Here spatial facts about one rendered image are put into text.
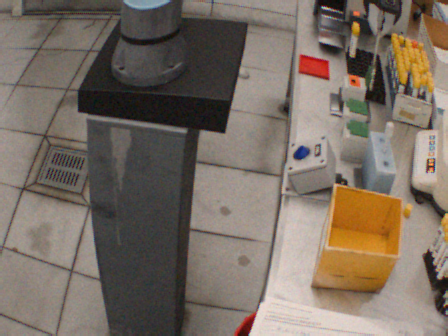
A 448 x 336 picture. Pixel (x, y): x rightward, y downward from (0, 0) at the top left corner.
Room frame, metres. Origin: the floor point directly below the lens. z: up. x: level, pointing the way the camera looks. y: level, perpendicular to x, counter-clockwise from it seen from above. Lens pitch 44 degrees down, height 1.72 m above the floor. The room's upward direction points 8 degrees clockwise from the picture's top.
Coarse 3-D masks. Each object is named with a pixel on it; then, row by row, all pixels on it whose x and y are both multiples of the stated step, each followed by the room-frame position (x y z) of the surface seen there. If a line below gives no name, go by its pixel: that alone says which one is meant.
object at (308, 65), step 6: (300, 54) 1.25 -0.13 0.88; (300, 60) 1.23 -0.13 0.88; (306, 60) 1.24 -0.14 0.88; (312, 60) 1.25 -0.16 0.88; (318, 60) 1.25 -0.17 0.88; (324, 60) 1.25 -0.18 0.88; (300, 66) 1.20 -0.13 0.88; (306, 66) 1.22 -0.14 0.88; (312, 66) 1.22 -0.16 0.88; (318, 66) 1.23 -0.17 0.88; (324, 66) 1.23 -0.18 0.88; (300, 72) 1.19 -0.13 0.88; (306, 72) 1.19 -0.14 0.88; (312, 72) 1.19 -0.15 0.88; (318, 72) 1.20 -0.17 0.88; (324, 72) 1.21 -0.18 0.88; (324, 78) 1.18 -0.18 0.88
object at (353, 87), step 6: (348, 78) 1.10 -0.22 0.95; (354, 78) 1.10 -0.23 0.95; (360, 78) 1.11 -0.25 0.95; (342, 84) 1.11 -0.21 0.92; (348, 84) 1.08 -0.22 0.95; (354, 84) 1.08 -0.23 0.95; (360, 84) 1.09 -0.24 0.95; (342, 90) 1.10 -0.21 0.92; (348, 90) 1.07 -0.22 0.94; (354, 90) 1.07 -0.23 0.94; (360, 90) 1.07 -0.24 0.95; (366, 90) 1.07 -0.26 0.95; (342, 96) 1.08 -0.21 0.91; (348, 96) 1.07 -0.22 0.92; (354, 96) 1.07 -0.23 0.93; (360, 96) 1.07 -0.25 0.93
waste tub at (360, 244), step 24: (336, 192) 0.77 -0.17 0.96; (360, 192) 0.77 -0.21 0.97; (336, 216) 0.77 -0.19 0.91; (360, 216) 0.76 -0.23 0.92; (384, 216) 0.76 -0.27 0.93; (336, 240) 0.74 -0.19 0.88; (360, 240) 0.74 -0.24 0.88; (384, 240) 0.75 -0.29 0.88; (336, 264) 0.64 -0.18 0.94; (360, 264) 0.64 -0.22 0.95; (384, 264) 0.63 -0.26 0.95; (336, 288) 0.64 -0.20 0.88; (360, 288) 0.64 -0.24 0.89
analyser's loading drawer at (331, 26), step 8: (320, 0) 1.51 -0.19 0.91; (320, 8) 1.46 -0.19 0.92; (328, 8) 1.41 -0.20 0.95; (336, 8) 1.48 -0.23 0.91; (320, 16) 1.40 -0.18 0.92; (328, 16) 1.41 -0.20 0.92; (336, 16) 1.41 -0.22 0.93; (320, 24) 1.37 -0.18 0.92; (328, 24) 1.36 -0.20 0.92; (336, 24) 1.36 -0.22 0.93; (320, 32) 1.31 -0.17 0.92; (328, 32) 1.31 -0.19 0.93; (336, 32) 1.31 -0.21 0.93; (344, 32) 1.35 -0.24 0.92; (320, 40) 1.31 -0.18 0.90; (328, 40) 1.31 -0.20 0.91; (336, 40) 1.31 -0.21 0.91; (344, 40) 1.31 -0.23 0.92
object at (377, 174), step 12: (372, 132) 0.91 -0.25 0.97; (372, 144) 0.88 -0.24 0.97; (372, 156) 0.87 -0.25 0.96; (384, 156) 0.86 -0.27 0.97; (360, 168) 0.92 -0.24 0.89; (372, 168) 0.85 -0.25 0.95; (384, 168) 0.83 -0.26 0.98; (360, 180) 0.88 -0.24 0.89; (372, 180) 0.83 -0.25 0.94; (384, 180) 0.82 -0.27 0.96; (384, 192) 0.82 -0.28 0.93
